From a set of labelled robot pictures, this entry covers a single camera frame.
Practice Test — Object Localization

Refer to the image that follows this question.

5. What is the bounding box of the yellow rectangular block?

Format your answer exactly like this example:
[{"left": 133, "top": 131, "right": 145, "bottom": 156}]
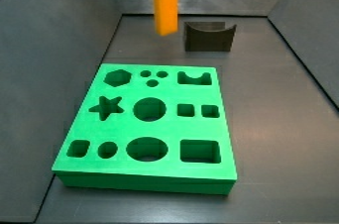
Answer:
[{"left": 153, "top": 0, "right": 179, "bottom": 36}]

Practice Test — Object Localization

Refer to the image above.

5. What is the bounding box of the black curved holder bracket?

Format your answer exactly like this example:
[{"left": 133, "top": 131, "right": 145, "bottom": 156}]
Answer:
[{"left": 184, "top": 22, "right": 238, "bottom": 52}]

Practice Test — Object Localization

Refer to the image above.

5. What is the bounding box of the green foam shape board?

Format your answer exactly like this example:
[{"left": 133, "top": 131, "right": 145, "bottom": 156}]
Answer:
[{"left": 52, "top": 63, "right": 238, "bottom": 194}]

